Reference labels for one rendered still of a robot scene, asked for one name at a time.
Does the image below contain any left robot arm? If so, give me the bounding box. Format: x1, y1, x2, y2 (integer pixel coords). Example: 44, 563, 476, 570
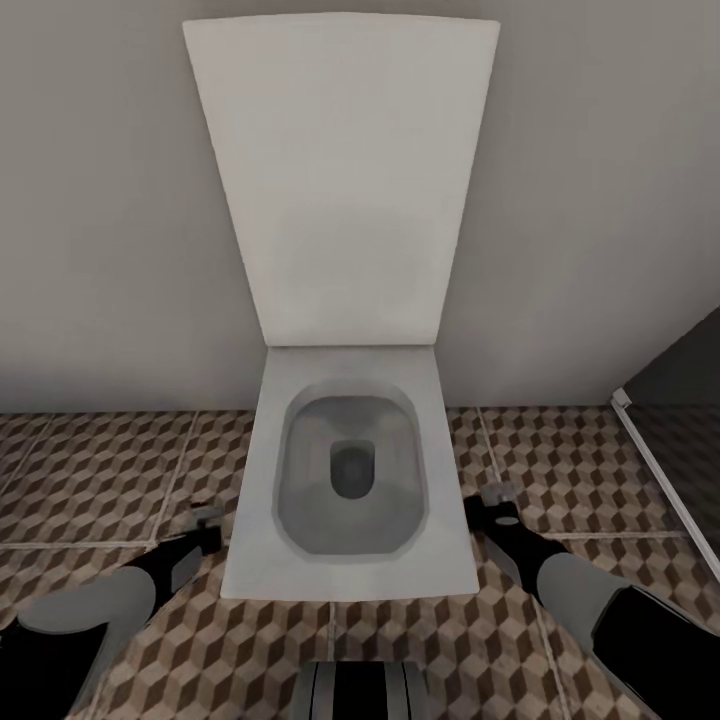
0, 503, 229, 720

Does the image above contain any mousetrap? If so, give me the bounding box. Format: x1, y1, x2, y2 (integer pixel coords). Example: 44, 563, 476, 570
462, 495, 487, 546

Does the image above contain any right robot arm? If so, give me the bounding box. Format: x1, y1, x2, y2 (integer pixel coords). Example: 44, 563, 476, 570
465, 481, 720, 720

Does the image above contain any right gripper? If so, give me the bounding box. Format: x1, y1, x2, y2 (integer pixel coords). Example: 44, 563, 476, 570
465, 502, 520, 536

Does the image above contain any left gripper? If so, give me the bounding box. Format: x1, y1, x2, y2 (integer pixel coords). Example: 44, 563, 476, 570
189, 525, 222, 556

